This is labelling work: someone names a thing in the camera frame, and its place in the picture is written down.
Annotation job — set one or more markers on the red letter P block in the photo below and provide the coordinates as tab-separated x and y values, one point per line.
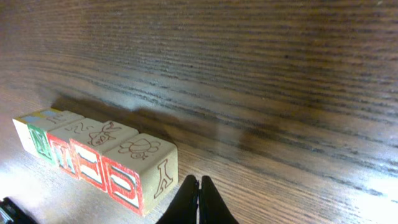
141	171

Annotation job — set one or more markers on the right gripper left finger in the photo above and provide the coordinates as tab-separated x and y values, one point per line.
183	207

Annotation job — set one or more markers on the green letter N block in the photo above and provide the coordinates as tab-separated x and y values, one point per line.
40	128

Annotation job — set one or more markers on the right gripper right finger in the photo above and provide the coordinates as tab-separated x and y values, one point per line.
213	209

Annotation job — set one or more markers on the red letter E block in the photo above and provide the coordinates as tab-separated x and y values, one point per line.
92	145

